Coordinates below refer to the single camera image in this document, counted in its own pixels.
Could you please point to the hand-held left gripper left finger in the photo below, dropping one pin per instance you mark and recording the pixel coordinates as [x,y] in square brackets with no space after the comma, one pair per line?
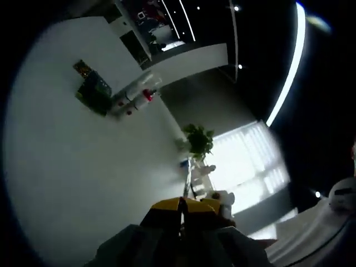
[161,231]

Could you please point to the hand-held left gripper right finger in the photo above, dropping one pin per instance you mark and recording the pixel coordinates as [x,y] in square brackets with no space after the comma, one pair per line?
[203,236]

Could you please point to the white skincare tube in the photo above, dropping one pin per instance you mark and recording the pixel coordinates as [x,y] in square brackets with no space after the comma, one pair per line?
[139,83]

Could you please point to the green potted plant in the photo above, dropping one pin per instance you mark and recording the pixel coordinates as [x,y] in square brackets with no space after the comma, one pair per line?
[198,142]

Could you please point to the white worn chest device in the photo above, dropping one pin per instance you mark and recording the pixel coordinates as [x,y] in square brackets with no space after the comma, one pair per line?
[340,200]

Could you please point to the green foil packet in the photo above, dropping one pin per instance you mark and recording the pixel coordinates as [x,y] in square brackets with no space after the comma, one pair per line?
[94,97]

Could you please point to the gold foil wrapper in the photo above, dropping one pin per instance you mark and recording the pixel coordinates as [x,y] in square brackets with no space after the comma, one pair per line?
[82,68]

